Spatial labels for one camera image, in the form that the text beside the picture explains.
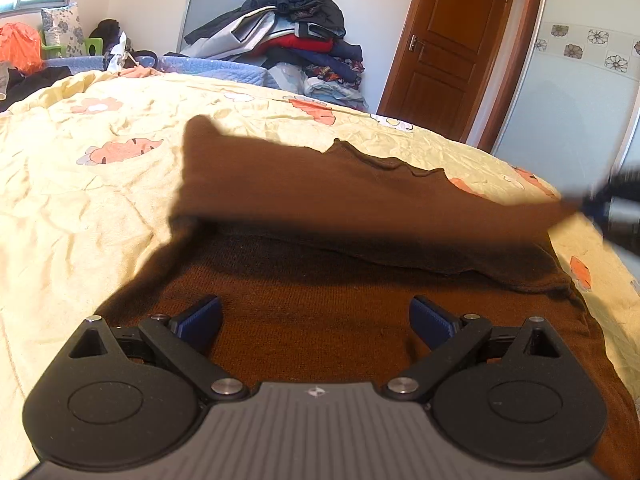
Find yellow floral blanket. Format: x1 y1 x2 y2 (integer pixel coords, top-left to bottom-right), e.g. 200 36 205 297
0 69 640 480

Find brown wooden door frame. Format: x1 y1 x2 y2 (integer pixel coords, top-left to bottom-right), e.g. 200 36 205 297
376 0 551 152

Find brown knitted sweater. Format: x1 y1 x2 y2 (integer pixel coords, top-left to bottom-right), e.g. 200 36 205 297
97 115 640 480

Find pile of clothes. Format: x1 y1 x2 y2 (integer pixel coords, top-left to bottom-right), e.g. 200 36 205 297
177 0 370 113

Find brown wooden door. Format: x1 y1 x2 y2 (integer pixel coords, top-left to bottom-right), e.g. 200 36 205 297
377 0 519 137

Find dark cloth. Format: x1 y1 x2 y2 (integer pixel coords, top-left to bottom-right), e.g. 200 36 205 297
0 64 74 114

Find grey framed panel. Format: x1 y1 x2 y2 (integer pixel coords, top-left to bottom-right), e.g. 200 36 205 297
177 0 253 53

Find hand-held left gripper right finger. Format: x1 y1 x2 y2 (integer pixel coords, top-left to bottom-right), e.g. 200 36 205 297
384 295 564 404

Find dark fluffy bag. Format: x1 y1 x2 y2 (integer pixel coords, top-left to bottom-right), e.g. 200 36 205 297
89 18 127 57

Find white crumpled plastic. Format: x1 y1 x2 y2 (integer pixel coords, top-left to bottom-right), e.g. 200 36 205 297
104 31 135 72

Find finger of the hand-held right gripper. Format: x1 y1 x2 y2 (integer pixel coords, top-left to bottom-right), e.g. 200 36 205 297
577 186 615 228

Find orange bag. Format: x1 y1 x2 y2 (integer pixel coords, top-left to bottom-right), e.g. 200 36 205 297
0 22 45 75

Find floral pillow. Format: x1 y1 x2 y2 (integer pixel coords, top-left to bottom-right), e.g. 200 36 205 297
40 4 87 59

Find green plastic stool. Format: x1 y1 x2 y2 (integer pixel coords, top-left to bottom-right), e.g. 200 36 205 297
40 35 104 59

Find peach cloth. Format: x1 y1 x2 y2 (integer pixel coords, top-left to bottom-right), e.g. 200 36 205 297
119 64 163 79

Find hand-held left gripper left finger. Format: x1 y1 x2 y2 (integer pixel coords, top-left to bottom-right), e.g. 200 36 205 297
67 294 249 402

